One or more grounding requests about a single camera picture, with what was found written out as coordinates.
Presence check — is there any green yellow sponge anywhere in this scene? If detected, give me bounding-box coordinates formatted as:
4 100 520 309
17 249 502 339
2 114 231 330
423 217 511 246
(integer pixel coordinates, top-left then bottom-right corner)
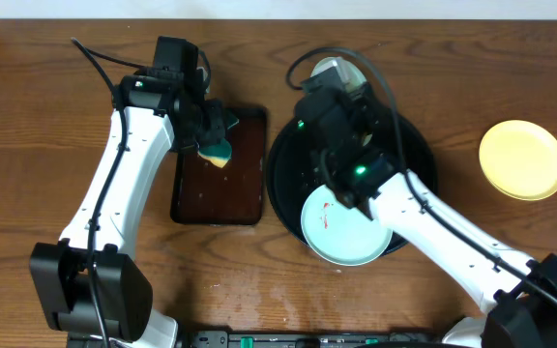
197 110 239 168

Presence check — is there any pale green plate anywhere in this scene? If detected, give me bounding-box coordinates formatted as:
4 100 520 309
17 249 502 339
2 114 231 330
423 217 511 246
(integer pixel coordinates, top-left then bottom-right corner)
310 56 366 92

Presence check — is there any light blue plate front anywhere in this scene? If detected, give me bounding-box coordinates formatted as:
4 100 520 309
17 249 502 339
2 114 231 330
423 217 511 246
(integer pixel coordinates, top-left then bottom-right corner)
300 186 393 266

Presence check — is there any yellow plate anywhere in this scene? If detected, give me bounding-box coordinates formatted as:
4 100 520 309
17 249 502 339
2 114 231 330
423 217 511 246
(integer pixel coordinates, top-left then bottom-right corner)
479 120 557 201

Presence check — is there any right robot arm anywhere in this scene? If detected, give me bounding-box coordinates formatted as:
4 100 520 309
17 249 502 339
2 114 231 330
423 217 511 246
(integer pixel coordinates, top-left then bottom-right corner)
295 77 557 347

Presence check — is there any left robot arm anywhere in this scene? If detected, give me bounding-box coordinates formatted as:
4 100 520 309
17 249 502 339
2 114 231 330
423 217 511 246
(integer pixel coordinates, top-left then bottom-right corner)
29 68 230 347

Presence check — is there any black round tray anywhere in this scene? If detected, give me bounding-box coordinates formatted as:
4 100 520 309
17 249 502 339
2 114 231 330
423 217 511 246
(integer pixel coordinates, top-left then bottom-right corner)
266 116 439 243

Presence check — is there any black rectangular tray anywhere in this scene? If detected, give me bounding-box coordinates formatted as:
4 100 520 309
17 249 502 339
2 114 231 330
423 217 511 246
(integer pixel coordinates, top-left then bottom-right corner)
170 107 267 225

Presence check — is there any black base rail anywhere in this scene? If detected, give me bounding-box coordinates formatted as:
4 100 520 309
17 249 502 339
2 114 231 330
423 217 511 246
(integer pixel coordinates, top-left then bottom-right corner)
174 331 442 348

